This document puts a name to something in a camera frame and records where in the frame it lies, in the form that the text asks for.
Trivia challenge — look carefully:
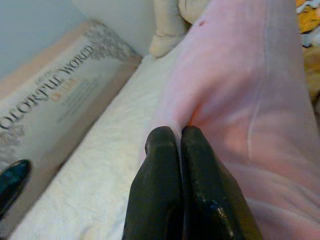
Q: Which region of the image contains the grey printed headboard cushion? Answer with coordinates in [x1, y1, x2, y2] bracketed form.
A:
[0, 19, 143, 240]

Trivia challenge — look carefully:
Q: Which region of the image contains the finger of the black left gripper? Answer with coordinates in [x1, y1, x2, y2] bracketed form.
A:
[0, 159, 33, 218]

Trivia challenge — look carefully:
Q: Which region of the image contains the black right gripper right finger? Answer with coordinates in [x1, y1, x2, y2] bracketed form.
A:
[180, 125, 263, 240]

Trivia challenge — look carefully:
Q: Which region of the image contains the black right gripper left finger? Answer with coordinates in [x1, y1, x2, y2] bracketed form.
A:
[119, 126, 186, 240]

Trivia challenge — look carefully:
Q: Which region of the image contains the cream plush toy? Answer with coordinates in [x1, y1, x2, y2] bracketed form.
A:
[149, 0, 216, 59]

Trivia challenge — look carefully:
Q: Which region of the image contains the yellow cartoon egg blanket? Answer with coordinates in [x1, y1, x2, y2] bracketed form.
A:
[296, 0, 320, 111]

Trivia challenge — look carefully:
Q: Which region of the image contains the pink plush pillow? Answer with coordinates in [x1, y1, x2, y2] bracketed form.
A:
[142, 0, 320, 240]

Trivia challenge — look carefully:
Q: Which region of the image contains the white quilted mattress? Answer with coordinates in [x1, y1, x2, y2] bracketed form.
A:
[9, 44, 191, 240]

